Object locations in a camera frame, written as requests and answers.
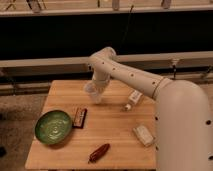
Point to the green ceramic bowl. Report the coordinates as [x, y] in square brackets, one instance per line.
[53, 127]

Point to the white wrapped packet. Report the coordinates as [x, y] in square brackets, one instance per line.
[143, 135]

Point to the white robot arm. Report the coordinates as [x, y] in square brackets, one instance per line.
[184, 121]

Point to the translucent white cup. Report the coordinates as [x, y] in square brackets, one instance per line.
[93, 92]

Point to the wooden table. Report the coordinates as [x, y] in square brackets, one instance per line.
[104, 123]

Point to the red-brown sausage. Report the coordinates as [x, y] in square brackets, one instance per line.
[98, 153]

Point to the white plastic bottle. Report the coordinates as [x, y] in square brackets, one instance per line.
[133, 99]

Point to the brown chocolate bar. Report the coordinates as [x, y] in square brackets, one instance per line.
[79, 118]

